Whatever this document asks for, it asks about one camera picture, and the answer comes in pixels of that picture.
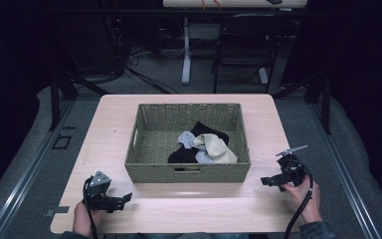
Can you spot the black metal crossbar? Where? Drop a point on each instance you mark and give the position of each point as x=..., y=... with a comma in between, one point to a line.
x=129, y=12

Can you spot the grey sock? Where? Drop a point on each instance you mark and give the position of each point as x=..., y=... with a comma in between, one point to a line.
x=186, y=138
x=203, y=158

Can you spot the black sock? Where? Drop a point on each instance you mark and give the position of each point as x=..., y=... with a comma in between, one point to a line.
x=209, y=130
x=183, y=154

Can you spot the cream sock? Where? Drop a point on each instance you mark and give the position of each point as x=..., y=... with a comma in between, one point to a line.
x=201, y=141
x=222, y=153

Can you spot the dark device on desk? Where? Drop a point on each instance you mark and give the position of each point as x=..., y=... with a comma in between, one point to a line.
x=274, y=1

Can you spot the black metal stand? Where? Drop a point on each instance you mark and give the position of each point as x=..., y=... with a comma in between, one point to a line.
x=326, y=103
x=55, y=99

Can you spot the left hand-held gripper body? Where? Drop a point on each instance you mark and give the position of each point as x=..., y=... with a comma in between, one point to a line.
x=96, y=193

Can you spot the white desk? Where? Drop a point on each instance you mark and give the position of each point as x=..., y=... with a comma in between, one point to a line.
x=235, y=3

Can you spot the grey tape strip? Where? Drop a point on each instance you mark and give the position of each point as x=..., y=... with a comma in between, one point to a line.
x=58, y=210

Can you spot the black tape square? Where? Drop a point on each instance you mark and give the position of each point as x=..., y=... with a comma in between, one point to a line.
x=55, y=142

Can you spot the dark equipment rack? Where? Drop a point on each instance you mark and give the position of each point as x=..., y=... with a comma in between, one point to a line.
x=89, y=40

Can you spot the black folding chair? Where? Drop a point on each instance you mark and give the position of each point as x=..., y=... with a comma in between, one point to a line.
x=245, y=43

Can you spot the metal floor rail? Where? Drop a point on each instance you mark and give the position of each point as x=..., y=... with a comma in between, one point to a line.
x=343, y=172
x=30, y=171

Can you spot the person's right hand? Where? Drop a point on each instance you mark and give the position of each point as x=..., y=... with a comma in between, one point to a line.
x=302, y=200

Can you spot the green woven basket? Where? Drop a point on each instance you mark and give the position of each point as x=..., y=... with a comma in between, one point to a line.
x=155, y=136

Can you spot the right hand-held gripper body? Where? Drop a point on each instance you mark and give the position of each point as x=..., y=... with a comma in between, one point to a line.
x=291, y=171

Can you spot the person's left hand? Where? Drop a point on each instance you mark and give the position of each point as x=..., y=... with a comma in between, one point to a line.
x=83, y=219

